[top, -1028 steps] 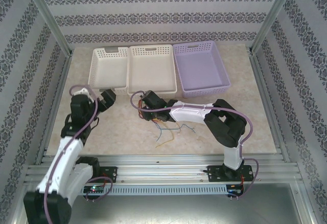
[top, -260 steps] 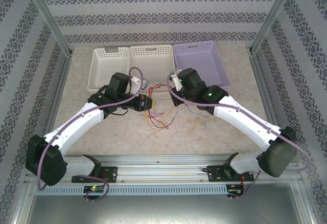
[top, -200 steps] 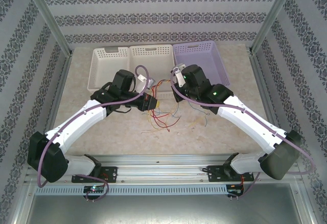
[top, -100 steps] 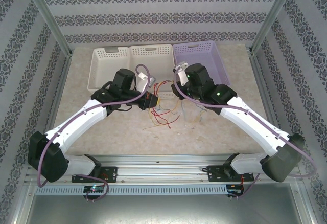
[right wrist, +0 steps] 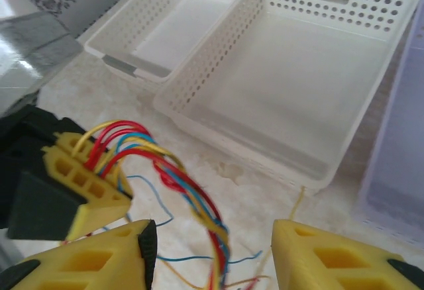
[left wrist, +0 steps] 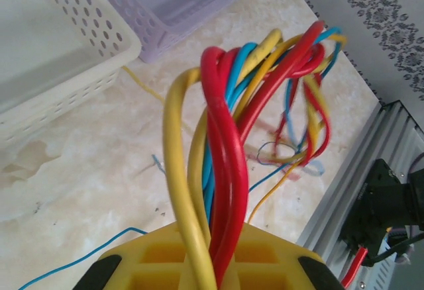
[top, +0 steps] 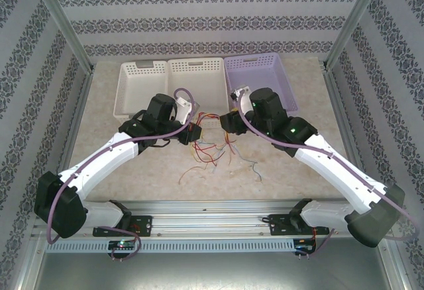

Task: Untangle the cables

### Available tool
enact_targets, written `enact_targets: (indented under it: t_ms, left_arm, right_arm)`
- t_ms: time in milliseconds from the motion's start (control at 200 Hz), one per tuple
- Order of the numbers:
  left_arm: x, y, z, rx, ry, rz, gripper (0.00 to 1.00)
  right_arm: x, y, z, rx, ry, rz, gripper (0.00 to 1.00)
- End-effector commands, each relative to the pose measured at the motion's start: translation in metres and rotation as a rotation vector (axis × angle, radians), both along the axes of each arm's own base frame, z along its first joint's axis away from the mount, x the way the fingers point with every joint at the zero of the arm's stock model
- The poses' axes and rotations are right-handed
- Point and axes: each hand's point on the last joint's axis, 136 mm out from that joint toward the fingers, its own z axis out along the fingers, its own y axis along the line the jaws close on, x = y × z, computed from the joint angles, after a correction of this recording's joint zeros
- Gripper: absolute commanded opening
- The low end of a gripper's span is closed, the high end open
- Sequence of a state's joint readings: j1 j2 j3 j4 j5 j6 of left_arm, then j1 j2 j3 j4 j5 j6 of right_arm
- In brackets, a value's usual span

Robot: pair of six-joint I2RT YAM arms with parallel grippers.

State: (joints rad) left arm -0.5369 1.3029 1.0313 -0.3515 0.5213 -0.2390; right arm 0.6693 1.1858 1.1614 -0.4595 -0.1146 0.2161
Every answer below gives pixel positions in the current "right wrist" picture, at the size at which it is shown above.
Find small white perforated basket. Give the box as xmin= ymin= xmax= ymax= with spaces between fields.
xmin=84 ymin=0 xmax=262 ymax=84

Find blue cable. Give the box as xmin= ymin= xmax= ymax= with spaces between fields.
xmin=125 ymin=174 xmax=216 ymax=262
xmin=115 ymin=132 xmax=233 ymax=281

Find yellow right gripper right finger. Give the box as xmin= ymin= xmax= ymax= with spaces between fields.
xmin=270 ymin=218 xmax=424 ymax=290

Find large white perforated basket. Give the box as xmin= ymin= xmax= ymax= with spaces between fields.
xmin=152 ymin=0 xmax=420 ymax=195

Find aluminium left side rail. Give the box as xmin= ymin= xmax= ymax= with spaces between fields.
xmin=0 ymin=13 xmax=83 ymax=115

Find purple perforated basket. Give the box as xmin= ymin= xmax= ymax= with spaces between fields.
xmin=356 ymin=1 xmax=424 ymax=248

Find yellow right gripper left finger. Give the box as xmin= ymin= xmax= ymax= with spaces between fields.
xmin=0 ymin=219 xmax=157 ymax=290

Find yellow cable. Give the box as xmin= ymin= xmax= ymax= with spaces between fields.
xmin=288 ymin=185 xmax=307 ymax=221
xmin=72 ymin=121 xmax=156 ymax=158
xmin=109 ymin=144 xmax=231 ymax=290

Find red cable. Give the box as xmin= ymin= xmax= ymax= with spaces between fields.
xmin=99 ymin=149 xmax=230 ymax=290
xmin=84 ymin=120 xmax=233 ymax=290

